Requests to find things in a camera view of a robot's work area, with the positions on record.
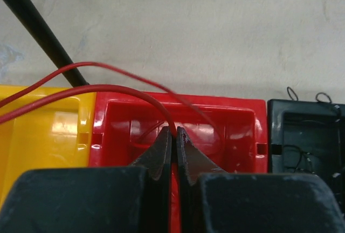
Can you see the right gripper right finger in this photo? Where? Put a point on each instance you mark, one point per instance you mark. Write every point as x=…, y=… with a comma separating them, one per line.
x=213, y=200

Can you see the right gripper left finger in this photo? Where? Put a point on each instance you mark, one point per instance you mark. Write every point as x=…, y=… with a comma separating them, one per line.
x=133, y=198

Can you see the red plastic bin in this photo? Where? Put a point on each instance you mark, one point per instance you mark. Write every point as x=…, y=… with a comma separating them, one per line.
x=235, y=139

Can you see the yellow plastic bin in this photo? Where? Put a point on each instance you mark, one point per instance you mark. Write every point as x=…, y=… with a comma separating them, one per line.
x=54, y=136

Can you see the black plastic bin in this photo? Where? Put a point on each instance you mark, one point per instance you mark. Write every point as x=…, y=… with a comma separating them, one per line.
x=307, y=137

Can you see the black music stand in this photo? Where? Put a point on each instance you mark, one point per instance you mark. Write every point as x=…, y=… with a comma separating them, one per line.
x=31, y=19

